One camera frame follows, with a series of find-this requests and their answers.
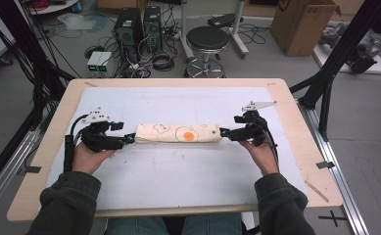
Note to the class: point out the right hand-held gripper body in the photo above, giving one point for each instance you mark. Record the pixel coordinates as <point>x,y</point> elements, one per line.
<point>256,130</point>

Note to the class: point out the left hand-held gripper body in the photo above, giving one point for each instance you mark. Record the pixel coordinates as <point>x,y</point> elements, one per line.
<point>96,138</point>

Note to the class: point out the cream printed cloth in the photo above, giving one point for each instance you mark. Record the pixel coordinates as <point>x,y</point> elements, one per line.
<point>178,133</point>

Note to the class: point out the person's left hand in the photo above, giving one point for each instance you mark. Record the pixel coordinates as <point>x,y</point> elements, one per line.
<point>86,160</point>

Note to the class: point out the person's right hand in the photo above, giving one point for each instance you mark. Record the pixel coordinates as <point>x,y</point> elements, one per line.
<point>264,160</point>

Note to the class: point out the white power supply box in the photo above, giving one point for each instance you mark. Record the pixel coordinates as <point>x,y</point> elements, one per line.
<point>93,62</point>
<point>105,62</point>

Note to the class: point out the black tape strip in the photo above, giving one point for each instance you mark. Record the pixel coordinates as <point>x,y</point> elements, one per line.
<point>325,164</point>
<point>31,169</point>

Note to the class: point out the white stand leg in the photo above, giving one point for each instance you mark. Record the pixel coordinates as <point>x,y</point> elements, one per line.
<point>240,36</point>
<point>185,36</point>

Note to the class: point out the thin wooden stick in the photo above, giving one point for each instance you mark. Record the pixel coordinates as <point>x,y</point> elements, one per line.
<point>317,191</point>

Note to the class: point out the person's left leg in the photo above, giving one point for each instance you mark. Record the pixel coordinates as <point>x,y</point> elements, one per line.
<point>135,226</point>

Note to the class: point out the person's leg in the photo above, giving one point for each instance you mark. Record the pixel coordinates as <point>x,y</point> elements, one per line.
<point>135,226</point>
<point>214,225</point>

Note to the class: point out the black round stool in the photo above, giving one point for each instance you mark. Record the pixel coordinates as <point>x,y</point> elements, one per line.
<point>207,37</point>

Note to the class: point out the person's right leg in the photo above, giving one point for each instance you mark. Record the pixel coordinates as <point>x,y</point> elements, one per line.
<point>214,225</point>

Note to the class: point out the large black computer tower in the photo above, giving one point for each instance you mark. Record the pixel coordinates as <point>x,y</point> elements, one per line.
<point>127,32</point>

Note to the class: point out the black flat device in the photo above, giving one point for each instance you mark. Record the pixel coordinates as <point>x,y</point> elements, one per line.
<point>224,20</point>

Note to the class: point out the small black computer tower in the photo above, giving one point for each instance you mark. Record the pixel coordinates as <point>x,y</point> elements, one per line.
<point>152,29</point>

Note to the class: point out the cardboard box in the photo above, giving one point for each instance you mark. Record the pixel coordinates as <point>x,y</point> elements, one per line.
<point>304,29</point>

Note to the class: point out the clear plastic sheet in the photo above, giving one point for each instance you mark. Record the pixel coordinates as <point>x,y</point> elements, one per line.
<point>77,21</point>

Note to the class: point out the black tape cross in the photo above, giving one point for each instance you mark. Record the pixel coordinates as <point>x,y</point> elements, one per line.
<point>332,218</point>

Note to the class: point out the grey black machine part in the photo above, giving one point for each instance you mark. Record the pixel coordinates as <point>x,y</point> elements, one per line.
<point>362,54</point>

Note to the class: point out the white round table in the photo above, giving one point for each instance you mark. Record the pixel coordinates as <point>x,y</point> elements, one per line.
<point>54,7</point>

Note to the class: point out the white board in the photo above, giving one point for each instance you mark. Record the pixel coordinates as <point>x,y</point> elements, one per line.
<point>379,67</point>

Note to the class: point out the aluminium rail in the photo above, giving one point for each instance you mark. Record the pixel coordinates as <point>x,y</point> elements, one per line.
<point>5,176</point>
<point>338,173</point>

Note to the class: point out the black metal frame post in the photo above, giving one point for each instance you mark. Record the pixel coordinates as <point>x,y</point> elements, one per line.
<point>338,52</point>
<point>21,42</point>

